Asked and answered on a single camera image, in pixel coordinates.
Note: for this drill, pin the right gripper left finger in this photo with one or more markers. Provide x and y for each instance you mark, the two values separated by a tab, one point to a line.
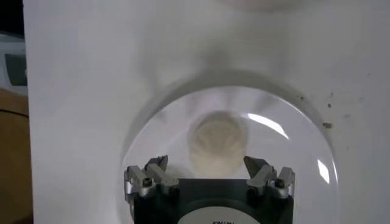
158	176

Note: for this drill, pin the white steamed baozi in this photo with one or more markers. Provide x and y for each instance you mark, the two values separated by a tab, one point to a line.
217	143

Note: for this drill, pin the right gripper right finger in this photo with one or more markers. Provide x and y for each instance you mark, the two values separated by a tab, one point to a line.
262	178

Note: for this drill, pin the white round plate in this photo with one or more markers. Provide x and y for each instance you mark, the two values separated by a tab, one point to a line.
289	170

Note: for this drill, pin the white housing with grey panel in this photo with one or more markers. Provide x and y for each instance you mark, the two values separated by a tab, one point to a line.
15	70

